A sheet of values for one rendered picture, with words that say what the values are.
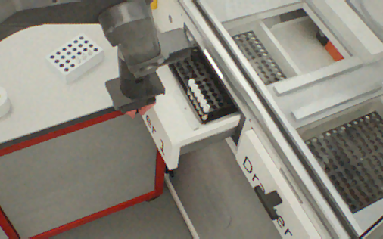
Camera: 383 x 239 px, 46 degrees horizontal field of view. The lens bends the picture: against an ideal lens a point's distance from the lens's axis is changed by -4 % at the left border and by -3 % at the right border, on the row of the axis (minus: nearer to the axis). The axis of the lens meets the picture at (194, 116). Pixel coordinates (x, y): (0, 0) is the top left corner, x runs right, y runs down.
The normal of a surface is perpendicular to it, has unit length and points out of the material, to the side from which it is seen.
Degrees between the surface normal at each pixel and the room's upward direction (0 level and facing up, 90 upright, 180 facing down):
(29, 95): 0
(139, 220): 0
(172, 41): 29
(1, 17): 55
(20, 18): 119
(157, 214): 0
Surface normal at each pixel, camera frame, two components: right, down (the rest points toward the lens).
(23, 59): 0.10, -0.56
